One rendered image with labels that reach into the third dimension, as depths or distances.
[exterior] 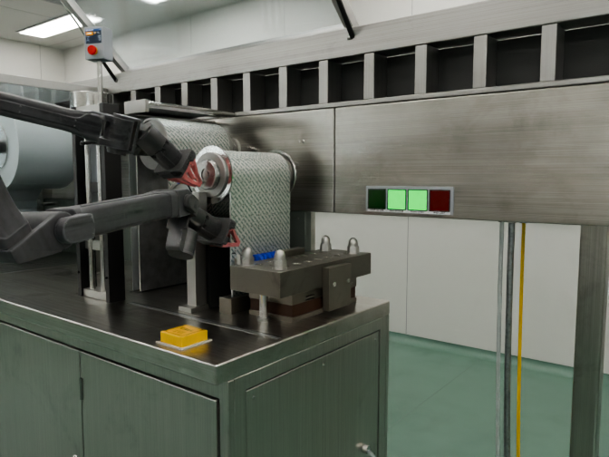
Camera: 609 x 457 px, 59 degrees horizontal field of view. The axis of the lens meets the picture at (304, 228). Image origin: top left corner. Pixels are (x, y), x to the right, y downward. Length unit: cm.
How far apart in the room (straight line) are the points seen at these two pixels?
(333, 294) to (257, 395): 36
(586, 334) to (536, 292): 230
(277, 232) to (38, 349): 72
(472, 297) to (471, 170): 262
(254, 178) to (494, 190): 60
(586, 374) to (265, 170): 96
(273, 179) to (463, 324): 272
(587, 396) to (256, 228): 93
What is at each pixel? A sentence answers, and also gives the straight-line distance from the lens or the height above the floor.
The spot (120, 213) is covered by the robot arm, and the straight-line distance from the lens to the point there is 102.
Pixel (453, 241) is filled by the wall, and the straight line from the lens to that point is 392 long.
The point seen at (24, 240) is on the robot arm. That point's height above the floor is 116.
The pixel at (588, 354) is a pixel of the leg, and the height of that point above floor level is 81.
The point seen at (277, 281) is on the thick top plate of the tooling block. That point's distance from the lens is 123.
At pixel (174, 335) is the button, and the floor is 92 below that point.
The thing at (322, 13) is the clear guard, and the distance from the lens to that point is 164.
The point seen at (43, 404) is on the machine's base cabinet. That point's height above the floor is 62.
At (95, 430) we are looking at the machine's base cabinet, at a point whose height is 63.
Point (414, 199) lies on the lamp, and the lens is 142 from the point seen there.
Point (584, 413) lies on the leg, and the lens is 157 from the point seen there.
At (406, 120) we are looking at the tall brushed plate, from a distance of 145.
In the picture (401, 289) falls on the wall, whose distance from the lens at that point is 415.
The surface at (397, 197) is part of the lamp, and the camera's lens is 144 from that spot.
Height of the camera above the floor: 125
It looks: 6 degrees down
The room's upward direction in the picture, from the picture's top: straight up
